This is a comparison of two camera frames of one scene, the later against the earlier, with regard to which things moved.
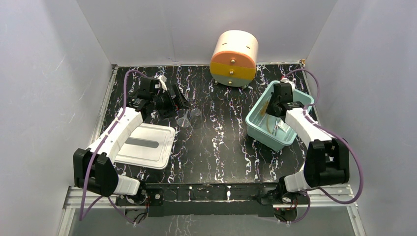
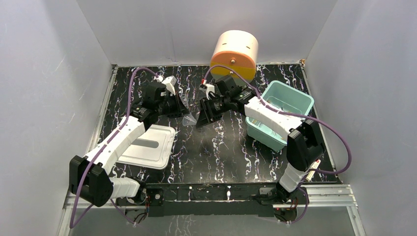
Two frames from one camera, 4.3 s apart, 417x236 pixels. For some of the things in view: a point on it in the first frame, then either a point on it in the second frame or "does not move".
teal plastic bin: x=272 y=131 does not move
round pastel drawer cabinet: x=234 y=58 does not move
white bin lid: x=149 y=146 does not move
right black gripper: x=275 y=110 to x=209 y=110
